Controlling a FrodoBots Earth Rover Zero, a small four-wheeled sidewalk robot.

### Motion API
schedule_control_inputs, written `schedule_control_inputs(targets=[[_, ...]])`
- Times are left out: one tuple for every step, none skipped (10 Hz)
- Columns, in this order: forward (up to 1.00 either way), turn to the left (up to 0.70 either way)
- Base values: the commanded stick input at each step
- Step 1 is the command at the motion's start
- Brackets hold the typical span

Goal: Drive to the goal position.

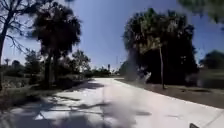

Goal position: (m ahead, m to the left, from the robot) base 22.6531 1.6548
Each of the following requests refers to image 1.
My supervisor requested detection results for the large dark tree clump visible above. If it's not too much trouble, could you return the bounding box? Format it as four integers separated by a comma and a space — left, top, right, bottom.
122, 8, 200, 85

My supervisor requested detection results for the bare branched tree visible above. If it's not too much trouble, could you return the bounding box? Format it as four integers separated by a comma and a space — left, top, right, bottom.
0, 0, 38, 91

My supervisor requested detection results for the shaded grass and scrub strip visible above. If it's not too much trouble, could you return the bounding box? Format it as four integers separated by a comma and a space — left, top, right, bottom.
0, 75, 98, 111

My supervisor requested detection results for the thin tree trunk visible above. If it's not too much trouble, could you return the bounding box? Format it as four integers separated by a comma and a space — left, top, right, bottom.
158, 44, 166, 90

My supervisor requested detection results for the distant low tree line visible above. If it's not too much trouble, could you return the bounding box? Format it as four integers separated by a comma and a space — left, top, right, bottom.
56, 49, 113, 79

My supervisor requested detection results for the robot's own part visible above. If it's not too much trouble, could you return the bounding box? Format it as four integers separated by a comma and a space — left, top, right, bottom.
189, 122, 200, 128

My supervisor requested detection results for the grass verge with dry patches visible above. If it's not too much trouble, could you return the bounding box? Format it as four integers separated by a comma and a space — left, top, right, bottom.
114, 77, 224, 110

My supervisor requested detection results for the dark tree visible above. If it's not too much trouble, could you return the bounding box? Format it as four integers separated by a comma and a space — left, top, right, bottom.
199, 49, 224, 70

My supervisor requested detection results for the pale concrete path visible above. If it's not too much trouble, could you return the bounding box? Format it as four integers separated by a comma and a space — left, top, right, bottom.
0, 77, 224, 128

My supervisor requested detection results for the tall palm tree cluster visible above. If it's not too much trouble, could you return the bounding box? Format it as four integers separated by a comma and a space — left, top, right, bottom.
31, 1, 83, 89

